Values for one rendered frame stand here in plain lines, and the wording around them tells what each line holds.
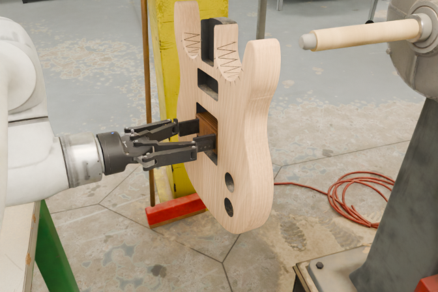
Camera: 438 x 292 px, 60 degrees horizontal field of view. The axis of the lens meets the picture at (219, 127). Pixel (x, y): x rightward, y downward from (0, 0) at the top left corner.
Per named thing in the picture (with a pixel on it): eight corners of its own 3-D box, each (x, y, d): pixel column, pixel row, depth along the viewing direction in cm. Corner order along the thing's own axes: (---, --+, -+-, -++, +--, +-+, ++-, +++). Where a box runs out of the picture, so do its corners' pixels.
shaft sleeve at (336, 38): (403, 21, 64) (418, 16, 61) (405, 40, 64) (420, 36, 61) (306, 32, 60) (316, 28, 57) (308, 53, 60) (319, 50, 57)
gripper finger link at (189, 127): (180, 137, 76) (178, 135, 77) (210, 130, 79) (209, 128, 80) (179, 123, 75) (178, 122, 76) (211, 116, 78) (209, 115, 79)
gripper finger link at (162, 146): (133, 139, 68) (132, 143, 67) (196, 137, 69) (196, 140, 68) (135, 158, 70) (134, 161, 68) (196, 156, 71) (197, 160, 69)
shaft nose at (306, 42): (307, 34, 59) (315, 31, 57) (309, 49, 60) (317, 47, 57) (296, 36, 59) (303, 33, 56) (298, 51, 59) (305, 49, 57)
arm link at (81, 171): (72, 199, 62) (109, 189, 65) (63, 150, 59) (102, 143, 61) (66, 172, 70) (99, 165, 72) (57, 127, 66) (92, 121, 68)
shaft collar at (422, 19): (410, 16, 65) (431, 10, 60) (412, 43, 65) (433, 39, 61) (400, 17, 64) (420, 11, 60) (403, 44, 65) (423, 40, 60)
